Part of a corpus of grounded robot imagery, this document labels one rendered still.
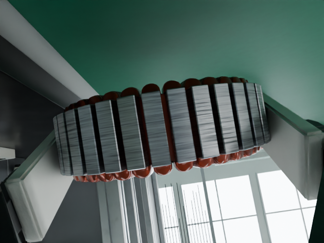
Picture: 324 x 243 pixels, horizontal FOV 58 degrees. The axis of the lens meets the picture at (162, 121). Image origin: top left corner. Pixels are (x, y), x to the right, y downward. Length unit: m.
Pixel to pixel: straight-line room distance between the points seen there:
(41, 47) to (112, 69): 0.06
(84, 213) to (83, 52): 0.41
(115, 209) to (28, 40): 0.26
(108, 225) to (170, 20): 0.28
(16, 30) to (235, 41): 0.14
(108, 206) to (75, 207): 0.19
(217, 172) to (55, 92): 6.55
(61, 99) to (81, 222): 0.36
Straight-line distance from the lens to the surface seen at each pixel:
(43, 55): 0.21
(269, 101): 0.16
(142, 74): 0.25
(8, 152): 0.42
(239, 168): 6.83
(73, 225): 0.59
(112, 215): 0.40
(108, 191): 0.40
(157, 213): 0.81
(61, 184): 0.16
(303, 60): 0.30
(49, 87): 0.23
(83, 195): 0.58
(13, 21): 0.18
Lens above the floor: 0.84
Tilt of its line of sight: 11 degrees down
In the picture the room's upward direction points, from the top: 171 degrees clockwise
